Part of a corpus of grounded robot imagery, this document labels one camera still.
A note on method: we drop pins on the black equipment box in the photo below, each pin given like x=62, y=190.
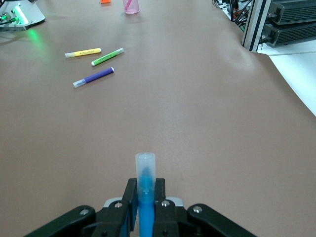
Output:
x=296, y=11
x=293, y=34

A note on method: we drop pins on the yellow marker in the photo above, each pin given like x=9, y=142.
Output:
x=84, y=52

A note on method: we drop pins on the aluminium camera post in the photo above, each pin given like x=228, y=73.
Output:
x=254, y=27

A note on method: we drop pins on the pink marker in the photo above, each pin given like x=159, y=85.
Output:
x=129, y=3

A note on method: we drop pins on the green marker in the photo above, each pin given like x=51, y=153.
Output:
x=107, y=57

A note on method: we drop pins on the colourful puzzle cube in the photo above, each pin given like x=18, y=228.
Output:
x=105, y=1

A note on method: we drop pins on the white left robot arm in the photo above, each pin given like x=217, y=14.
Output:
x=27, y=12

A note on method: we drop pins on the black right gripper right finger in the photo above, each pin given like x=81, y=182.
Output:
x=168, y=219

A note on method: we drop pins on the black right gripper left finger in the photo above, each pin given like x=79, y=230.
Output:
x=116, y=219

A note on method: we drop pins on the blue marker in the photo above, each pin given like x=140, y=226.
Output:
x=146, y=209

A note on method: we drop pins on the purple marker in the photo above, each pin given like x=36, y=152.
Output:
x=97, y=76

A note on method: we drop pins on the pink cup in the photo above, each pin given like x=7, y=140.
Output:
x=135, y=8

